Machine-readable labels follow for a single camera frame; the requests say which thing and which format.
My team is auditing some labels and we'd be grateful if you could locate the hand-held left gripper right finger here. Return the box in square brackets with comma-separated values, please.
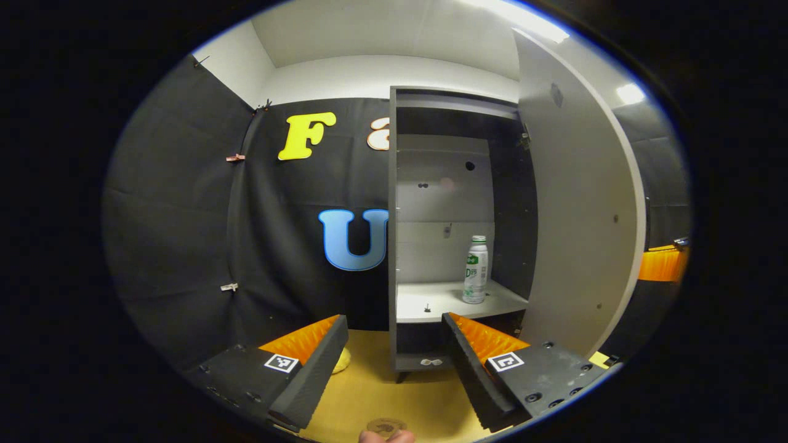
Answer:
[441, 311, 616, 433]

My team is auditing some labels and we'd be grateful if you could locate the dark grey cabinet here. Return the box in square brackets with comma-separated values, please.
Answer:
[388, 85, 539, 383]

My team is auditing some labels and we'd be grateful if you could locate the white bottle green label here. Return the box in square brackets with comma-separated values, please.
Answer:
[462, 235, 490, 305]

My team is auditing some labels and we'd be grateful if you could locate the beige cabinet door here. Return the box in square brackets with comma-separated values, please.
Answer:
[512, 28, 647, 359]

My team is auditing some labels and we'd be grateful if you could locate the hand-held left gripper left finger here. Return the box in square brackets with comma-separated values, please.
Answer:
[185, 314, 350, 433]

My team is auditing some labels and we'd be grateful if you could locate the black backdrop cloth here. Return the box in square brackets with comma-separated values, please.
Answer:
[102, 54, 693, 373]

